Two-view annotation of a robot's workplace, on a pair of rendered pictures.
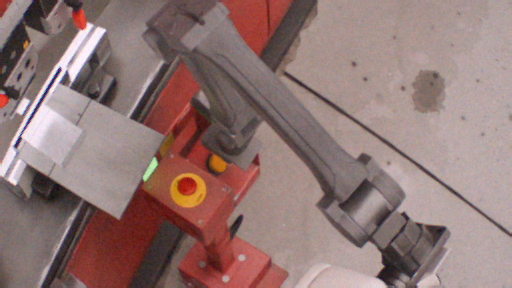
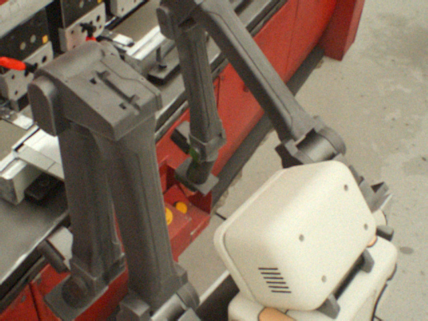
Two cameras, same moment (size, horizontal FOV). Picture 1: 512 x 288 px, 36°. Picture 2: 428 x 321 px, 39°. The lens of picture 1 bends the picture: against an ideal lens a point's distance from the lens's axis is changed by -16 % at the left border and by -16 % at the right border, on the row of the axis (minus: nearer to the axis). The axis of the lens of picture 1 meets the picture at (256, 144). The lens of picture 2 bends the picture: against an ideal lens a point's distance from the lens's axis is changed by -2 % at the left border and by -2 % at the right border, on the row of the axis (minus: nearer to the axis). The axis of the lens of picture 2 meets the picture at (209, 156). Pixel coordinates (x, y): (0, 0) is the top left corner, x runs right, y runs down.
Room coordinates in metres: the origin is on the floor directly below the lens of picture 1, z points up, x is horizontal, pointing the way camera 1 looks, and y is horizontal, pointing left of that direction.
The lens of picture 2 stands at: (-0.37, 0.14, 2.03)
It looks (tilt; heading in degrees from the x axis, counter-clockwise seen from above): 45 degrees down; 354
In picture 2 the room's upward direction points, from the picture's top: 5 degrees clockwise
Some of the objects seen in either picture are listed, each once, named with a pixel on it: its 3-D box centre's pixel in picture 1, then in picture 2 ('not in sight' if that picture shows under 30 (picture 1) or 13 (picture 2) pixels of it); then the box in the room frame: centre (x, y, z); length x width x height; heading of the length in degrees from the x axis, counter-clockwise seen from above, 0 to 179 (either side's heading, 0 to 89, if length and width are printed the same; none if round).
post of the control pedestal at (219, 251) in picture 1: (213, 231); not in sight; (0.70, 0.12, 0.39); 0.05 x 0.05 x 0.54; 51
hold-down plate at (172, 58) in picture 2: not in sight; (180, 55); (1.23, 0.08, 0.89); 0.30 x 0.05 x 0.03; 148
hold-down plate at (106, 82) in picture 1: (71, 134); (69, 162); (0.75, 0.37, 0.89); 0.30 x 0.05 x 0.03; 148
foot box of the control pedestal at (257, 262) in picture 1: (232, 273); not in sight; (0.68, 0.10, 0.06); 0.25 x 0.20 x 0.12; 51
